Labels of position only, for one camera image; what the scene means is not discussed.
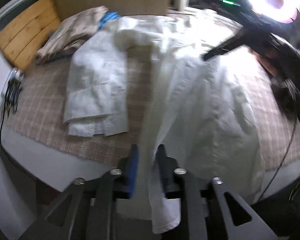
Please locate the white trousers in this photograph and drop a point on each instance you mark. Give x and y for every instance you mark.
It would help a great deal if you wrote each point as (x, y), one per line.
(97, 89)

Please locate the white garment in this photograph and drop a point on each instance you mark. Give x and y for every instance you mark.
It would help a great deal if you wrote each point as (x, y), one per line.
(200, 110)

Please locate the wooden headboard panel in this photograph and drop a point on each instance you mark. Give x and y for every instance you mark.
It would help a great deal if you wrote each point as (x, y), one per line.
(27, 32)

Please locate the beige folded garment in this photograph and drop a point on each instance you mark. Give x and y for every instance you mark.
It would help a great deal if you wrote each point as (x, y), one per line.
(72, 33)

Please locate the plaid bed blanket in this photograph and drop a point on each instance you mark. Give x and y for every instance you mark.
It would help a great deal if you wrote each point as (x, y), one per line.
(140, 80)

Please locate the blue folded garment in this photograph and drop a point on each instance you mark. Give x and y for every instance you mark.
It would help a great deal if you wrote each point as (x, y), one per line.
(109, 16)

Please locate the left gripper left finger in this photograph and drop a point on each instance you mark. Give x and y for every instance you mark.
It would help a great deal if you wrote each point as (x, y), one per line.
(129, 169)

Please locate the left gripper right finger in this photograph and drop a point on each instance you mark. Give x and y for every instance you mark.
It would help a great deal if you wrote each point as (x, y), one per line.
(166, 166)

